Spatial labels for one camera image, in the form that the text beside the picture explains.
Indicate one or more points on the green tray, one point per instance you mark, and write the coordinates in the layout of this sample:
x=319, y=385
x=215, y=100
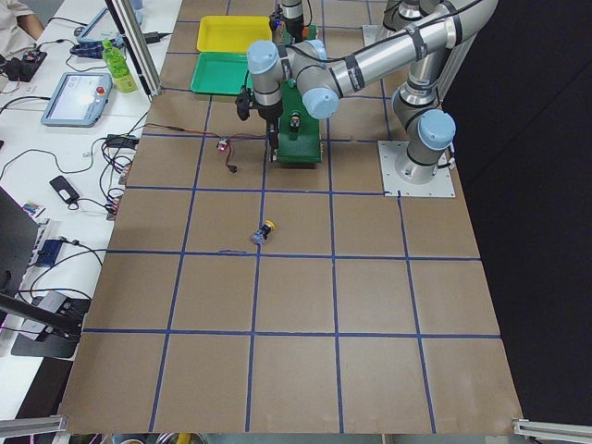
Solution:
x=220, y=74

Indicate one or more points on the yellow push button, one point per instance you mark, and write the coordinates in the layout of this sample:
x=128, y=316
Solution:
x=260, y=236

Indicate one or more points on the aluminium frame post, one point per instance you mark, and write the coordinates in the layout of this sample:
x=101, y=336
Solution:
x=127, y=25

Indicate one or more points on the teach pendant tablet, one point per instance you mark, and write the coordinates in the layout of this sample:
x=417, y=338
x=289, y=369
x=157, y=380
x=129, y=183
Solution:
x=78, y=101

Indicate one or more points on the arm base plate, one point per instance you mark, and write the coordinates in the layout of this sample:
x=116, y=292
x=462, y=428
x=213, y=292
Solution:
x=402, y=177
x=373, y=36

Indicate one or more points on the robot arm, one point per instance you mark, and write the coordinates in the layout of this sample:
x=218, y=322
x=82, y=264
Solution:
x=290, y=13
x=428, y=35

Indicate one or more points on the black power adapter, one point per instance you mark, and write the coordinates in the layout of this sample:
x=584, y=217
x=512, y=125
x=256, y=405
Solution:
x=121, y=141

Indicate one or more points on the small motor controller board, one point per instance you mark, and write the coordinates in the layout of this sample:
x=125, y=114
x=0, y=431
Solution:
x=223, y=145

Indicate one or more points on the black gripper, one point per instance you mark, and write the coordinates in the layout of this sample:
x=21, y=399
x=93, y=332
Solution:
x=268, y=112

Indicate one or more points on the yellow tray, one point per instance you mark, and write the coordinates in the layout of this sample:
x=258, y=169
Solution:
x=231, y=34

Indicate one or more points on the green push button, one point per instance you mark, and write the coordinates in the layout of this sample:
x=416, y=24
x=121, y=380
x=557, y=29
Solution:
x=294, y=124

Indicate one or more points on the green conveyor belt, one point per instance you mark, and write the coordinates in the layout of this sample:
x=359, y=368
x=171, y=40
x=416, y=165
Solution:
x=306, y=148

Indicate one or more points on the black phone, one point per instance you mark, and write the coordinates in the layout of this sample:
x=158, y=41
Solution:
x=64, y=190

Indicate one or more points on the green tea bottle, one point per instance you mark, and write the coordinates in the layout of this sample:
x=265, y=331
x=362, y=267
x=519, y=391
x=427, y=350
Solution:
x=118, y=68

